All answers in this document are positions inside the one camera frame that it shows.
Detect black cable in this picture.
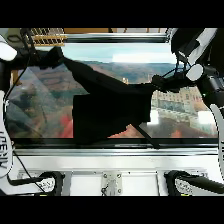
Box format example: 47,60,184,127
3,29,46,194

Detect black garment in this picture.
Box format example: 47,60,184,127
49,46,168,150

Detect silver frame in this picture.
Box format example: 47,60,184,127
0,146,224,197

